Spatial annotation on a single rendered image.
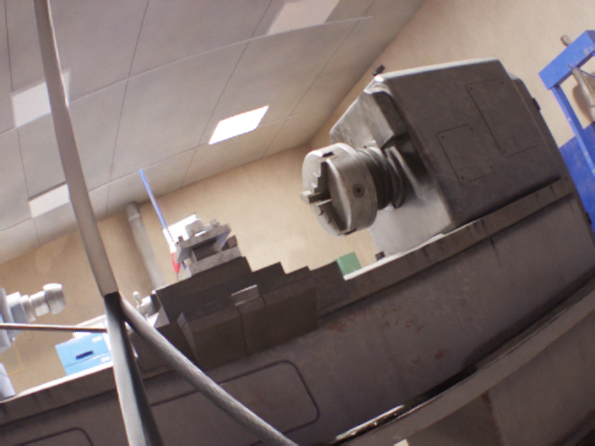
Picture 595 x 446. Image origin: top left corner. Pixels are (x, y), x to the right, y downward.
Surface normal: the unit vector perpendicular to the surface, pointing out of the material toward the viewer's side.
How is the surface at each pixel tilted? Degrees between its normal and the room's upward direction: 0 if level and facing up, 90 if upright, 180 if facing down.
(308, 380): 90
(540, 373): 90
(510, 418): 90
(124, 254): 90
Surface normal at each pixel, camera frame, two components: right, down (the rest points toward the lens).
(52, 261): 0.30, -0.30
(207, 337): 0.51, 0.51
